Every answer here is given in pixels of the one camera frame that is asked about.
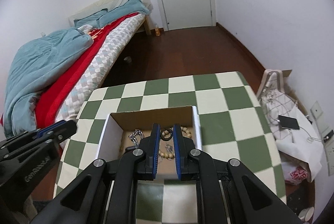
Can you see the white cardboard box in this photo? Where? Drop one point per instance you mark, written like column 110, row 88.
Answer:
column 156, row 114

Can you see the red white plastic bag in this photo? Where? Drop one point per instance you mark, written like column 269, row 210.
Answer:
column 297, row 174

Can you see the white quilted tote bag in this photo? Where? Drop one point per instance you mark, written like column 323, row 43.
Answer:
column 274, row 101

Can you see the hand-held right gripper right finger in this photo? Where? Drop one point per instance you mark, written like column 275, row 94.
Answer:
column 178, row 150

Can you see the checkered bed sheet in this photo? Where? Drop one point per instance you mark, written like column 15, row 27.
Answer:
column 104, row 56

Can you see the white slippers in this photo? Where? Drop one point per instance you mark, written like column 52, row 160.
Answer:
column 306, row 213

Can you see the white switch plate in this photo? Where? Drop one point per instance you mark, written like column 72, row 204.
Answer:
column 318, row 110

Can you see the black smartphone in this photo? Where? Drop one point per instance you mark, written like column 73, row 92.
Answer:
column 289, row 122

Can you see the bed with red sheet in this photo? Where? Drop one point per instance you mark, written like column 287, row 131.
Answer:
column 65, row 83

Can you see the blue duvet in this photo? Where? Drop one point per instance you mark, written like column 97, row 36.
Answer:
column 39, row 62

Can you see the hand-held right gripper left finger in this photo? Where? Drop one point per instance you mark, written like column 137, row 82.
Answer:
column 156, row 150

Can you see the plastic bottle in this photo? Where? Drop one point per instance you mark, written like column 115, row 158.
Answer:
column 157, row 30

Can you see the blue pillow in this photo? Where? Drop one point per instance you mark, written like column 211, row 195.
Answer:
column 125, row 12
column 88, row 19

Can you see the black charger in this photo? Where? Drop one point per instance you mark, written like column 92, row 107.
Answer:
column 328, row 135

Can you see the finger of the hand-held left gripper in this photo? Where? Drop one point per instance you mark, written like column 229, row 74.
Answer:
column 52, row 129
column 66, row 130

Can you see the green white checkered tablecloth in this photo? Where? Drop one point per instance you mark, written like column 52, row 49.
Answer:
column 234, row 122

